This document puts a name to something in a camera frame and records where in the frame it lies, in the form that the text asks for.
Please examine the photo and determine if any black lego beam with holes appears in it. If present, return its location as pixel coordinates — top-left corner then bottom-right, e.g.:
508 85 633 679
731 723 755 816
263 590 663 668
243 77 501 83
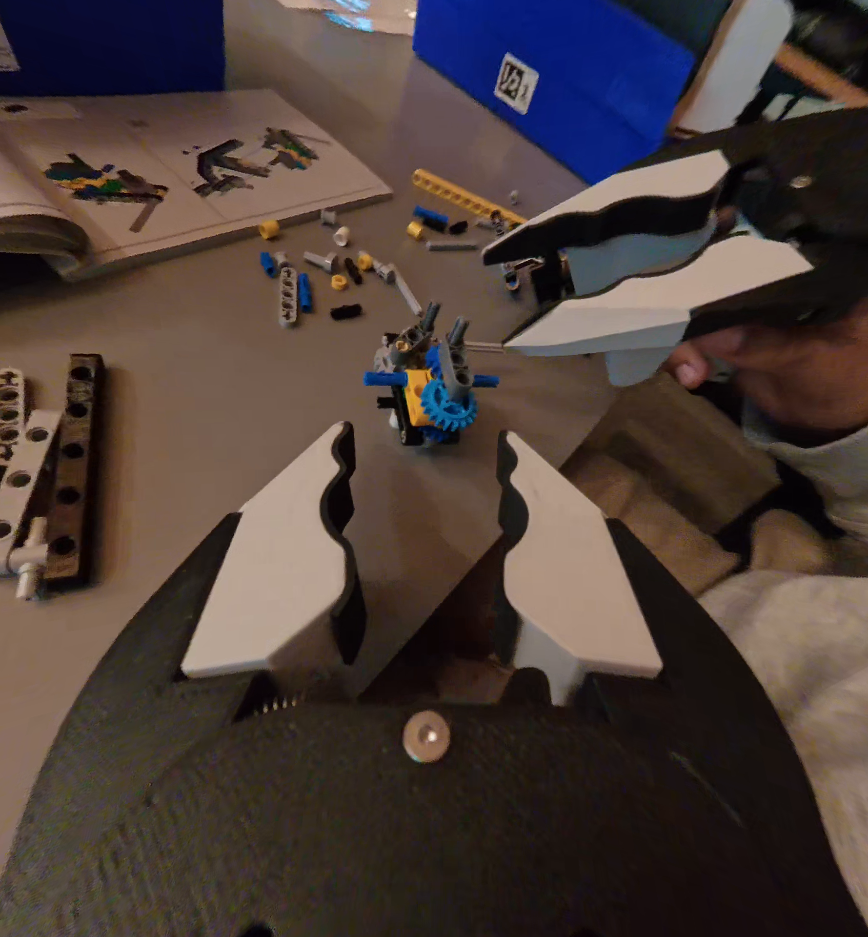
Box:
39 353 107 589

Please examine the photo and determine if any black lego linkage subassembly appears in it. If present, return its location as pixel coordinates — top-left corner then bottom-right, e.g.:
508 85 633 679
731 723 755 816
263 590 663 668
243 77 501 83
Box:
502 252 552 295

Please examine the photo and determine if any blue storage bin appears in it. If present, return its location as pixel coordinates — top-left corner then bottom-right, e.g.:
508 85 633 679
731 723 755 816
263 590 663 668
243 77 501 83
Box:
412 0 698 185
0 0 226 98

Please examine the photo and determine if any clear plastic bag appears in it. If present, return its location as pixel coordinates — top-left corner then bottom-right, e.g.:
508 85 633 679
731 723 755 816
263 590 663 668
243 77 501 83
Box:
280 0 418 36

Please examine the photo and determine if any white cardboard box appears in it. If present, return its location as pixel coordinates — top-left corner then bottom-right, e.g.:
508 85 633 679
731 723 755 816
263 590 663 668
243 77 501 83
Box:
670 0 795 138

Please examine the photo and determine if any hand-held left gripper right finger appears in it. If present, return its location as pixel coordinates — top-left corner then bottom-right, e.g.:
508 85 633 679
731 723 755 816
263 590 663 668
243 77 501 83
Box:
494 429 665 709

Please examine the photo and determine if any thin white lego liftarm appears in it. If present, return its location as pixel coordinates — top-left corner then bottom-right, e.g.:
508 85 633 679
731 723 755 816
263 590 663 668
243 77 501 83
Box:
0 367 28 462

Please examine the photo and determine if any person's right hand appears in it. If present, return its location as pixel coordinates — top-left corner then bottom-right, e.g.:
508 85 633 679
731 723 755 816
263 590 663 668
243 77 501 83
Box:
664 300 868 442

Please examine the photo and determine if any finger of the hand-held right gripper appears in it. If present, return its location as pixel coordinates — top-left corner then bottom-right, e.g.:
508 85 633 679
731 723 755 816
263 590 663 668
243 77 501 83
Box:
502 234 817 388
480 148 732 299

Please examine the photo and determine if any short white lego beam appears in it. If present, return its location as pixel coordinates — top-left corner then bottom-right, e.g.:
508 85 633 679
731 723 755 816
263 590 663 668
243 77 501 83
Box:
0 407 64 577

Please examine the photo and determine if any long yellow lego beam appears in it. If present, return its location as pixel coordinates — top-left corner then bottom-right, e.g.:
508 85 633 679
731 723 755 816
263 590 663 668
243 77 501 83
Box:
411 167 527 228

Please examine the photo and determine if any person's grey sweatshirt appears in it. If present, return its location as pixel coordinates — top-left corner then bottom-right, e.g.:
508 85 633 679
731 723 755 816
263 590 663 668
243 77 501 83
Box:
697 564 868 937

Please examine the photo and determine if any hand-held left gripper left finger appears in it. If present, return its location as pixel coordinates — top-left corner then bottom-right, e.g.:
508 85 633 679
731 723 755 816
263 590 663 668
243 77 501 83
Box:
180 420 369 680

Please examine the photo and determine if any person's right forearm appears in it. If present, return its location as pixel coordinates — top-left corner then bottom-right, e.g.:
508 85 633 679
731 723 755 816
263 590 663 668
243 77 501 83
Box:
741 388 868 565

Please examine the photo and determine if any lego gear assembly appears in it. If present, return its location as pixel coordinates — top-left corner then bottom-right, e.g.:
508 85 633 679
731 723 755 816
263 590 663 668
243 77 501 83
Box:
363 299 502 449

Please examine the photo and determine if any white lego pin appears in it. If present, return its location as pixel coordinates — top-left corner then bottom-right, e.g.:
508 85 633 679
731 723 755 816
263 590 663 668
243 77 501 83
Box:
14 514 50 603

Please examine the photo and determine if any lego instruction booklet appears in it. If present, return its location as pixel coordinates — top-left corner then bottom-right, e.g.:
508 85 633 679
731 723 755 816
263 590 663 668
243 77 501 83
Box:
0 88 394 283

